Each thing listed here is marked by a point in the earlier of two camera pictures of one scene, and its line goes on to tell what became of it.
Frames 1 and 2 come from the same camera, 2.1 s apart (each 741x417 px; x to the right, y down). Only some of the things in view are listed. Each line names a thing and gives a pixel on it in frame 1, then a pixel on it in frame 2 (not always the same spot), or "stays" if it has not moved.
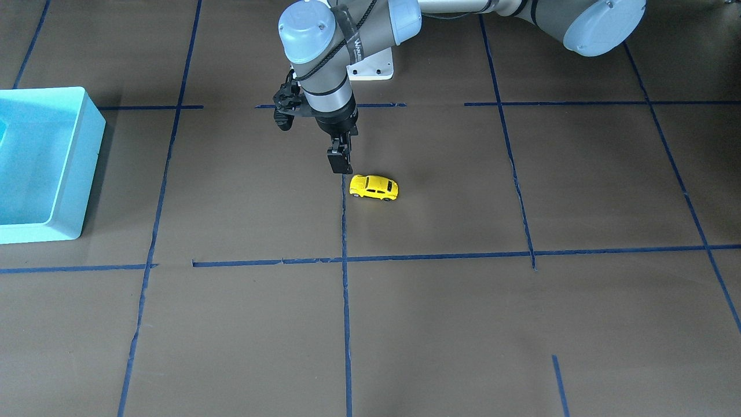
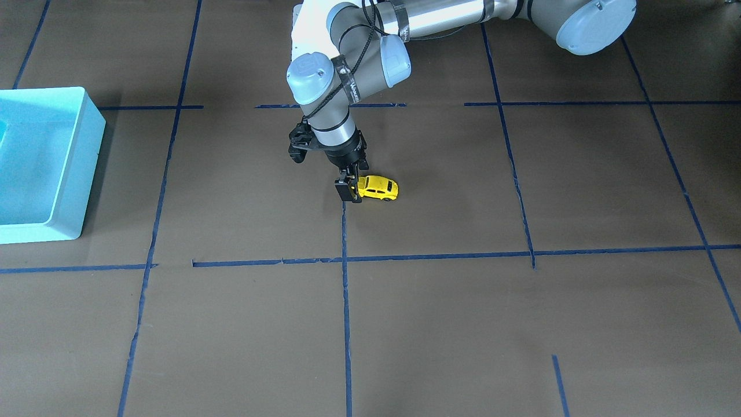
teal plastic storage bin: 51,140 stays
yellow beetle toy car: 374,186 stays
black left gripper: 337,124 to 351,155
